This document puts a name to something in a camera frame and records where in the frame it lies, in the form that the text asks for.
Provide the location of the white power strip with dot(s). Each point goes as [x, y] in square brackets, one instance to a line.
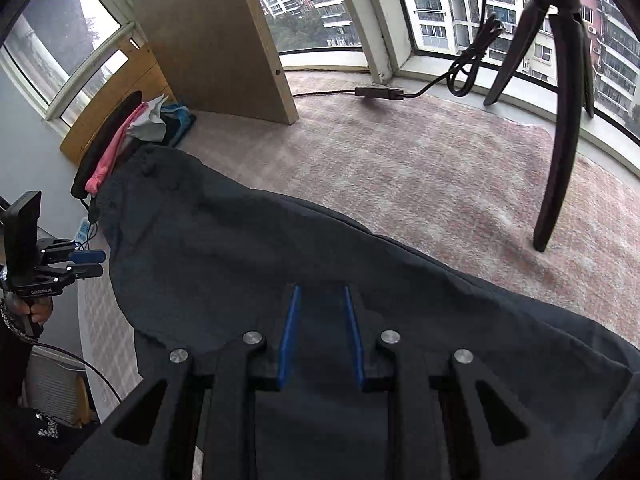
[82, 230]

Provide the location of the black folded garment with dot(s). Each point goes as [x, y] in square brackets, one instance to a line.
[100, 145]

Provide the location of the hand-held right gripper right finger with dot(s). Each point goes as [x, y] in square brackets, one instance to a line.
[352, 340]

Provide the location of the person's left hand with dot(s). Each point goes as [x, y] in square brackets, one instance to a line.
[40, 312]

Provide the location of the pink folded garment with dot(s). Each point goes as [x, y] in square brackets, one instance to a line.
[112, 155]

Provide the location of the large wooden board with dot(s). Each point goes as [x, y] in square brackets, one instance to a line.
[210, 35]

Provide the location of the white folded garment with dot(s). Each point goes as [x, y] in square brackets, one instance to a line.
[150, 127]

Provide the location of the white window frame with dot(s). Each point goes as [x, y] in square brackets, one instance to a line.
[380, 20]
[87, 71]

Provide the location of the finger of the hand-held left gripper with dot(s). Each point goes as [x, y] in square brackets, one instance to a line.
[87, 271]
[90, 256]

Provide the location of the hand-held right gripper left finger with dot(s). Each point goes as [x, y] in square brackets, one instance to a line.
[290, 340]

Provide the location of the black tripod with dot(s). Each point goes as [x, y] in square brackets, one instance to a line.
[565, 135]

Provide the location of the light plywood panel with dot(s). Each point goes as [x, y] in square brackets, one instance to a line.
[135, 80]

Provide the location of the person's dark patterned clothing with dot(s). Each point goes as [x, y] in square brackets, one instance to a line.
[35, 445]

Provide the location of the person's left forearm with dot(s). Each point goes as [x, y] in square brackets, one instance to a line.
[12, 350]

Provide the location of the pink plaid blanket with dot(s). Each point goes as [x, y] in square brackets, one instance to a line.
[450, 160]

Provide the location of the white ribbed panel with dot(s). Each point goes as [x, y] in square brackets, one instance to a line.
[50, 390]

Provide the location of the dark grey garment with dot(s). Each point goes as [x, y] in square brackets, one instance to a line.
[250, 260]

